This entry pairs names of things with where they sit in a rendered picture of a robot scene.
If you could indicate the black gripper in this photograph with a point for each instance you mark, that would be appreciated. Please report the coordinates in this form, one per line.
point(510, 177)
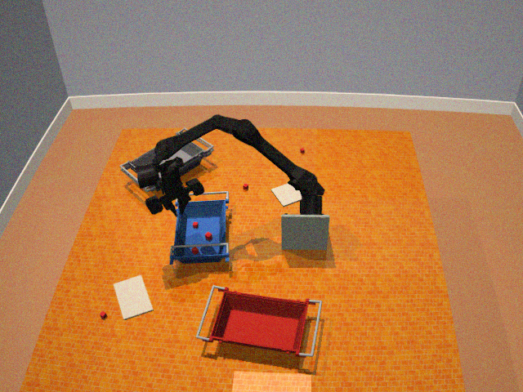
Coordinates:
point(172, 192)

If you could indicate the blue plastic tray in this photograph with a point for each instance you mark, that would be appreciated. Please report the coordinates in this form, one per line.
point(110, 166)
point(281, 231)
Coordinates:
point(211, 216)

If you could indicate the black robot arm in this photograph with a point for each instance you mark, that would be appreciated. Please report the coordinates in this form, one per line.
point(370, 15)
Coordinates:
point(301, 179)

